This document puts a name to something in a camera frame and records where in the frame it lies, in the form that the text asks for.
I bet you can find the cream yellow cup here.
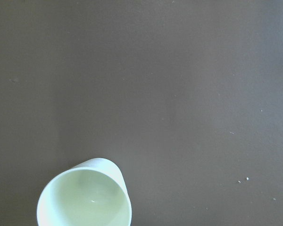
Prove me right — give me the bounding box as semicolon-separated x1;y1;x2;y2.
36;158;132;226

